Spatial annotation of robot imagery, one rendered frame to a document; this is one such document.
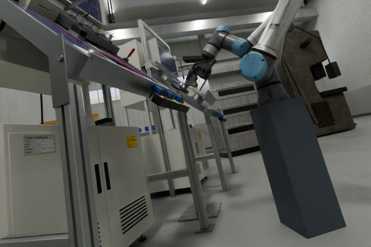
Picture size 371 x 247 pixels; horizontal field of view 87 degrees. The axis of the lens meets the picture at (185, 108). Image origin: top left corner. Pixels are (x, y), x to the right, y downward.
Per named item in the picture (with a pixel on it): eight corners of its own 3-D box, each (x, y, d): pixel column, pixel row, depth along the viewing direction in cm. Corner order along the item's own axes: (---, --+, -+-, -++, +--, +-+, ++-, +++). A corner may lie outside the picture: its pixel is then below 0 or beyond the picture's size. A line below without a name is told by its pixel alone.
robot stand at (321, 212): (313, 212, 96) (279, 105, 106) (346, 226, 79) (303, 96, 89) (280, 222, 93) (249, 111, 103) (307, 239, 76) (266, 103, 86)
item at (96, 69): (175, 106, 113) (182, 95, 112) (78, 77, 51) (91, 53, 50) (174, 105, 113) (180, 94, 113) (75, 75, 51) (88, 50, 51)
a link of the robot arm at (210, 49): (205, 41, 98) (208, 48, 106) (200, 49, 99) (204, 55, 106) (217, 48, 96) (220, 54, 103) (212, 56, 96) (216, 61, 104)
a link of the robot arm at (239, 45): (254, 44, 96) (235, 38, 102) (245, 37, 88) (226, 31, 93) (246, 59, 99) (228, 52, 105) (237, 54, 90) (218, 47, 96)
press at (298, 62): (330, 130, 541) (297, 35, 594) (382, 124, 413) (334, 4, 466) (280, 141, 519) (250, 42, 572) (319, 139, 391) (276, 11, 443)
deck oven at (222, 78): (229, 159, 380) (206, 68, 415) (213, 157, 496) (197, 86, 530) (297, 143, 401) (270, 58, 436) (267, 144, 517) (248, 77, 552)
